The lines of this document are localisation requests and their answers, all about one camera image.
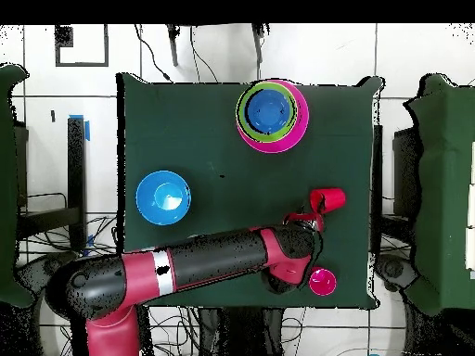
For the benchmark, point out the red cup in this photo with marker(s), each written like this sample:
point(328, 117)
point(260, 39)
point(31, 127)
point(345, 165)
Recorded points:
point(323, 282)
point(334, 200)

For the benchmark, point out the large pink bowl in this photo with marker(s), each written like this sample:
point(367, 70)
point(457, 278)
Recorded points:
point(297, 137)

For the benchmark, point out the small dark blue bowl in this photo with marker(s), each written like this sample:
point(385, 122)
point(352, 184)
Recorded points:
point(268, 111)

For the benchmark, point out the green bowl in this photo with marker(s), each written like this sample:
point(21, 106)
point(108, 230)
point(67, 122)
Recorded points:
point(243, 118)

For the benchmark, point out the light blue bowl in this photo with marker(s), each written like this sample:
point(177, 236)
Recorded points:
point(163, 197)

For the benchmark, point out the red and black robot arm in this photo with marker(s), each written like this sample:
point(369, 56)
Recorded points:
point(222, 256)

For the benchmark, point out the dark green table cloth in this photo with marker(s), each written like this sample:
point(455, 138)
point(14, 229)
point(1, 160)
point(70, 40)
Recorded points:
point(7, 185)
point(441, 185)
point(204, 111)

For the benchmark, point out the black stand leg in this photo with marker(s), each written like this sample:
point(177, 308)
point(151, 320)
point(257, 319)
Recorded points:
point(173, 44)
point(258, 40)

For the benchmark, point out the black metal stand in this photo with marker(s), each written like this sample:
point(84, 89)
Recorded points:
point(76, 178)

